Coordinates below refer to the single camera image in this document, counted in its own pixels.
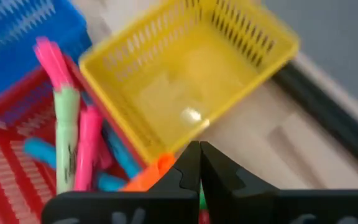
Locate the orange highlighter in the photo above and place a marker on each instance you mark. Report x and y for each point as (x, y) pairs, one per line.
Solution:
(149, 172)

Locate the blue plastic basket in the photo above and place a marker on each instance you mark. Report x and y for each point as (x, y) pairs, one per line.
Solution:
(26, 31)

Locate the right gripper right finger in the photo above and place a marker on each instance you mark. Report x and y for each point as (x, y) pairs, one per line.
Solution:
(259, 205)

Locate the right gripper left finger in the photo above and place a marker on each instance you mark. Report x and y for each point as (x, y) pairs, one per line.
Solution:
(151, 205)

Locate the yellow plastic basket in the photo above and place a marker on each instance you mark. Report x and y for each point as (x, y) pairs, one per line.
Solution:
(197, 77)

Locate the light green highlighter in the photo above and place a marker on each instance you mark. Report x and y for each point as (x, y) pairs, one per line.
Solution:
(66, 133)

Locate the red plastic basket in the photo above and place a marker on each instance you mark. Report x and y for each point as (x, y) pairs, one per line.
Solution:
(11, 186)

